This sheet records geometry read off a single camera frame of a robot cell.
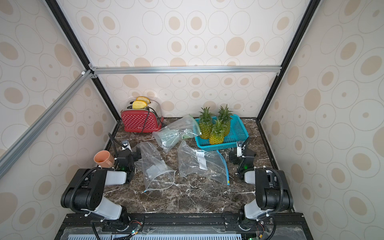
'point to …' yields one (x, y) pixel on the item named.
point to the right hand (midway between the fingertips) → (238, 150)
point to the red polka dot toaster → (142, 120)
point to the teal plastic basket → (237, 132)
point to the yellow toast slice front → (139, 104)
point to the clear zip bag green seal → (168, 136)
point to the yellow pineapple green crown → (205, 123)
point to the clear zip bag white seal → (156, 173)
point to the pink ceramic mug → (104, 159)
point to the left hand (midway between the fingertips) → (131, 146)
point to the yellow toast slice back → (143, 98)
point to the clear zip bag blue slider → (208, 164)
